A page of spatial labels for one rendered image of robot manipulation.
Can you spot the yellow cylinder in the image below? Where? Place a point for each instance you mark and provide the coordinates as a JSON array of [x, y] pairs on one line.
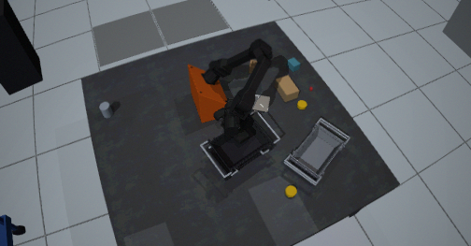
[[302, 104], [290, 191]]

